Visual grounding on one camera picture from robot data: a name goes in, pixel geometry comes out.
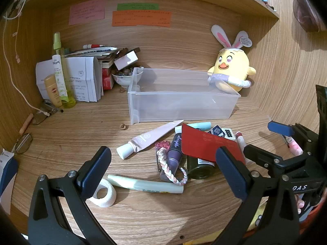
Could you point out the purple lipstick tube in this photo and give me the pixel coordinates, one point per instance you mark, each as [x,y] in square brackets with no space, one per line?
[175,153]

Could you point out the tan sunscreen bottle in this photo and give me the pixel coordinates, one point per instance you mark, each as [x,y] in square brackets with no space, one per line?
[52,91]

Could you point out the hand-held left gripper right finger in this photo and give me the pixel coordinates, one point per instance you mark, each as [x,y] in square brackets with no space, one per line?
[228,172]

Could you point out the short wooden stick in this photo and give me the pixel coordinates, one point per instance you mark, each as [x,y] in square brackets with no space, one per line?
[25,124]

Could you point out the light green tube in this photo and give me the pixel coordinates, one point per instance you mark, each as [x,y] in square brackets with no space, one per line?
[145,185]

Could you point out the blue razor blade box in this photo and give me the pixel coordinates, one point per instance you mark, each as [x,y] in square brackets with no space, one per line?
[217,130]

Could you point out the dark brown object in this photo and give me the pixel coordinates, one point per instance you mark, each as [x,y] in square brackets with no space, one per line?
[306,12]

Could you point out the eyeglasses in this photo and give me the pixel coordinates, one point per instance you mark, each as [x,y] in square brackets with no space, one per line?
[24,143]

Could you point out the white dotted block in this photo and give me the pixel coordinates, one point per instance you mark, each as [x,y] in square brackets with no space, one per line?
[228,133]

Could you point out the mint cosmetic tube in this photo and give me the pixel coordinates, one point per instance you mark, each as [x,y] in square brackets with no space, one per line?
[201,126]

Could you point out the stack of booklets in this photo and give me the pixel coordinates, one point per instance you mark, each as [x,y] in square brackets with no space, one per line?
[97,52]

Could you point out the dark green bottle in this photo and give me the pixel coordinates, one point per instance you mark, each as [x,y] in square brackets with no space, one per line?
[200,169]

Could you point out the red and white marker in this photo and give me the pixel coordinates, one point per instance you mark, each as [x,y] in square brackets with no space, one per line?
[93,46]

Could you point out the white and blue box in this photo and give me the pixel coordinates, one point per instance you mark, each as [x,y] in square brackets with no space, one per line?
[6,176]

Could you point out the yellow-green spray bottle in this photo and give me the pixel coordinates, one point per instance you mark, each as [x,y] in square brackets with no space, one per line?
[56,42]

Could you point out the orange paper note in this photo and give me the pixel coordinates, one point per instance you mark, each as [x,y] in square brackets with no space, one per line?
[141,18]

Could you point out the ceramic bowl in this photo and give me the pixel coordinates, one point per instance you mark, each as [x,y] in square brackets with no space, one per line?
[122,80]

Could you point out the green paper note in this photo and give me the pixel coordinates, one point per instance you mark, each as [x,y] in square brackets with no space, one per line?
[138,6]

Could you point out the red card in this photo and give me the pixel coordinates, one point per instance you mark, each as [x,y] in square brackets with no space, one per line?
[204,143]

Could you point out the pink cosmetic tube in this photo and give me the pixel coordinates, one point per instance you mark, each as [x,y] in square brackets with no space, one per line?
[148,139]

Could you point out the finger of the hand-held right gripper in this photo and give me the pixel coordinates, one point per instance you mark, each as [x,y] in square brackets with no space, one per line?
[279,129]
[258,154]

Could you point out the small red box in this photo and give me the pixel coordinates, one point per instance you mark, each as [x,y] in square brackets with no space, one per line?
[107,80]

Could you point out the small open white box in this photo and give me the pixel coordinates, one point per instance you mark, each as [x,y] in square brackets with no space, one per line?
[126,59]

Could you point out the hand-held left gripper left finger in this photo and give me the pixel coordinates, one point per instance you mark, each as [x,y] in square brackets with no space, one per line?
[95,167]

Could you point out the pink and white lip balm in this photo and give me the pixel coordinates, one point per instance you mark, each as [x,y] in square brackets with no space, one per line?
[240,137]

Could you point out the small pink white tube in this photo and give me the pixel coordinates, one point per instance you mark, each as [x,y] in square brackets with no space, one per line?
[293,145]

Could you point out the white lotion tube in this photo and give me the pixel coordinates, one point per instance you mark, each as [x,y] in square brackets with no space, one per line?
[58,76]

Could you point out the small metal tool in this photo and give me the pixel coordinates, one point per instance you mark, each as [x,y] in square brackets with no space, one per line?
[51,108]

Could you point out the pink paper note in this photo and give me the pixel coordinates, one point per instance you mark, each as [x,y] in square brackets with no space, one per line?
[86,11]

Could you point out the white tape roll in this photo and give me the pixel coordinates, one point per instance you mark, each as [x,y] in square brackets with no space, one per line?
[107,200]

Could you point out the white paper box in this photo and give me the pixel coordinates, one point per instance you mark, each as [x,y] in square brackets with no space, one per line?
[40,76]

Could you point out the yellow chick plush toy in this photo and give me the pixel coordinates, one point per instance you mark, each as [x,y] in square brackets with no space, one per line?
[232,63]

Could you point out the clear plastic storage bin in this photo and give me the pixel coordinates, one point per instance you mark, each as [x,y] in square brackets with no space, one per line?
[178,107]

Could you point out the person's right hand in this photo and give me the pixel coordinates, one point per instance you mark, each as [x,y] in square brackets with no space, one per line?
[300,205]

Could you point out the folded white paper leaflet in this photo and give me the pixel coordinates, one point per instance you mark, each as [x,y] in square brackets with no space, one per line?
[84,79]

